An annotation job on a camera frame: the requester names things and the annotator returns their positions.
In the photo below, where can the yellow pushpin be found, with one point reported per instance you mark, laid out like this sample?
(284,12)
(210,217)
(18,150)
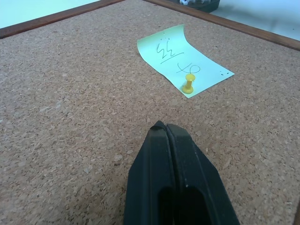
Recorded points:
(188,84)

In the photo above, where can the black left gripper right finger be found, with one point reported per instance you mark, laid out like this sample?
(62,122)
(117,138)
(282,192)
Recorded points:
(199,173)

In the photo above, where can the white pushpin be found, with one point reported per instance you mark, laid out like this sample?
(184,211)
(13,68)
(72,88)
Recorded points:
(184,2)

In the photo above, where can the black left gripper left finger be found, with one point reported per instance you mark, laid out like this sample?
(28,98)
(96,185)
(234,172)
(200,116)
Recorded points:
(147,168)

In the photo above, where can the green paper note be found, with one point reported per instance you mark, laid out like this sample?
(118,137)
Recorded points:
(187,61)

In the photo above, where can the black tray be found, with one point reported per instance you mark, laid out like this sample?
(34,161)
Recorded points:
(206,5)

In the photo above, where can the wood-framed cork board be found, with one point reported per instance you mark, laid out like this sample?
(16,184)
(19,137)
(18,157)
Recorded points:
(77,98)

